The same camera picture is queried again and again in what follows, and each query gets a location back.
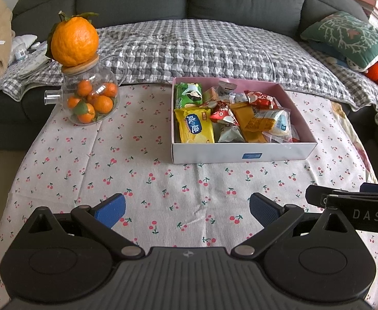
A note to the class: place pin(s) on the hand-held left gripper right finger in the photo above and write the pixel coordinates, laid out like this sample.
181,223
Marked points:
266,210

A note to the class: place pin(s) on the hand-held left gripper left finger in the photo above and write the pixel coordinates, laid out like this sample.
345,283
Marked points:
111,210

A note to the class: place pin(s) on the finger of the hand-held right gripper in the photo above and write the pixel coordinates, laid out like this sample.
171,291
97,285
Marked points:
318,195
377,188

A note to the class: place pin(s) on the pink cardboard box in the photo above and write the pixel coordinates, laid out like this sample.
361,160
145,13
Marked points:
208,155

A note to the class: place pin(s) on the white packet chocolate print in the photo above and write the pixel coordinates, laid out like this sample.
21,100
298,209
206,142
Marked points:
231,134

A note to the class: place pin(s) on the long white blue bread packet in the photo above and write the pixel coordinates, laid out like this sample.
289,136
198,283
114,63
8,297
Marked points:
276,121

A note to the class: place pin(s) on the gold bar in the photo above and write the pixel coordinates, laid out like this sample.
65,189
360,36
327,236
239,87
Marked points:
252,122

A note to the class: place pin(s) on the red white snack packet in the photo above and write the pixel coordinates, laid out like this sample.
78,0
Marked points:
223,114

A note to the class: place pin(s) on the yellow cracker packet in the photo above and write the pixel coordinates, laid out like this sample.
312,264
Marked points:
194,126

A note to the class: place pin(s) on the white packet black print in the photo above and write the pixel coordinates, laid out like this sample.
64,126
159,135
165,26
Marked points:
239,97

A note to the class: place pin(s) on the orange white bar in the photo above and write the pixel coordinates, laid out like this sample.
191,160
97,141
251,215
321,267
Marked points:
211,95

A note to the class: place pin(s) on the silver foil packet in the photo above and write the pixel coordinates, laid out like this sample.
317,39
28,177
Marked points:
226,87

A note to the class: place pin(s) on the green snack packet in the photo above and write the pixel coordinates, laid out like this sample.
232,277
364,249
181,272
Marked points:
189,95

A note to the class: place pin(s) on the cherry print tablecloth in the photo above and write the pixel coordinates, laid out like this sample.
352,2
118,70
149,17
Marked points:
143,168

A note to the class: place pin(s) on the large flower print cloth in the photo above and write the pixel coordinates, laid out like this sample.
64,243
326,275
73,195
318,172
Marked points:
356,135

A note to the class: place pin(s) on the pile of small tangerines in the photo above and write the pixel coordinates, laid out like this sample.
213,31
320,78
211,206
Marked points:
103,101

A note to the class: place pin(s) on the white plush toy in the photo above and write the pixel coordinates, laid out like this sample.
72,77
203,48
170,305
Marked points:
356,64

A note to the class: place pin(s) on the wooden jar lid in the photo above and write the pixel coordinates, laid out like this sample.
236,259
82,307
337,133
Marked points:
79,69

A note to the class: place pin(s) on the blue cushion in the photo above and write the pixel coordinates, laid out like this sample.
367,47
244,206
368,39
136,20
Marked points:
327,50

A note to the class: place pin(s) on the green branch print pillow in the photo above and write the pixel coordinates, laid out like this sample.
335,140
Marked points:
344,35

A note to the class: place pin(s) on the large orange with leaves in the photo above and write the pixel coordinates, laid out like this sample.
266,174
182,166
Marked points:
74,42

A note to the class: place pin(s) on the grey checkered quilt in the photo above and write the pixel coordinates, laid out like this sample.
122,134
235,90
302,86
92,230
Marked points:
192,48

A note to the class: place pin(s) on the white bundle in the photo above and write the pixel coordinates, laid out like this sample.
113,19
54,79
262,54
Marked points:
24,46

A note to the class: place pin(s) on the dark grey sofa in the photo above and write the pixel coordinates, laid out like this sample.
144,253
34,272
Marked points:
127,0

